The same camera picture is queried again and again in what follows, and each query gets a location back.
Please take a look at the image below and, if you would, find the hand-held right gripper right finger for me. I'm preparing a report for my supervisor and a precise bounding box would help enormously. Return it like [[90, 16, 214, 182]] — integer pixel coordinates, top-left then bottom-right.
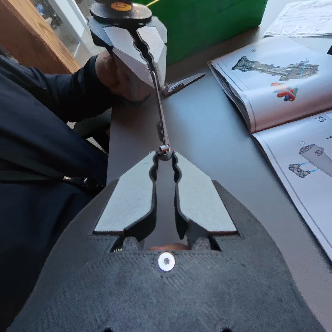
[[173, 152, 237, 247]]

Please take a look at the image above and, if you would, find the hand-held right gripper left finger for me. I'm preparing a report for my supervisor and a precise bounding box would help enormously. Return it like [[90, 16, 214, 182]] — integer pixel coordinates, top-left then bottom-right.
[[93, 152, 159, 243]]

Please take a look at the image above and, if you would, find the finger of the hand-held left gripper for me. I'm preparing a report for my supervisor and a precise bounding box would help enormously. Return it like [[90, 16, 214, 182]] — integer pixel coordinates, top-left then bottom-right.
[[102, 26, 155, 87], [137, 25, 168, 85]]

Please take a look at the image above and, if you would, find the person's left forearm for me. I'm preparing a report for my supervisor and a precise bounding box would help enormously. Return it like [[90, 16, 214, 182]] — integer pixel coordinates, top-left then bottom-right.
[[26, 54, 114, 125]]

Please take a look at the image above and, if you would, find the open lego instruction booklet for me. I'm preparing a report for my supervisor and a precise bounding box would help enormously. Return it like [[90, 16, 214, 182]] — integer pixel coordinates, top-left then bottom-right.
[[207, 36, 332, 261]]

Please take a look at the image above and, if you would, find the person's left hand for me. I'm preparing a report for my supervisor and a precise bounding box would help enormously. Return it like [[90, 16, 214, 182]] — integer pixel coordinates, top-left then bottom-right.
[[95, 49, 153, 104]]

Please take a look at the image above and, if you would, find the green plastic bin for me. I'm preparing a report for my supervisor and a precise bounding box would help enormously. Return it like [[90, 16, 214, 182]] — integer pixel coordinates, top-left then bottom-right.
[[131, 0, 269, 67]]

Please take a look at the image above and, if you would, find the person's dark blue torso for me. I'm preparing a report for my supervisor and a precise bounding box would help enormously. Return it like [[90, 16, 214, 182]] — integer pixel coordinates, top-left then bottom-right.
[[0, 44, 109, 330]]

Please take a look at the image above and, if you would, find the clear plastic bag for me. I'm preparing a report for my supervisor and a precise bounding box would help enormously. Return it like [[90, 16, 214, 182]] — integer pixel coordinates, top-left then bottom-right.
[[263, 0, 332, 39]]

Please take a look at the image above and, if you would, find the black lanyard with badge reel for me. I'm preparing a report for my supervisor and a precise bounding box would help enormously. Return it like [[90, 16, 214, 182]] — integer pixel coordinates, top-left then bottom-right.
[[0, 148, 105, 194]]

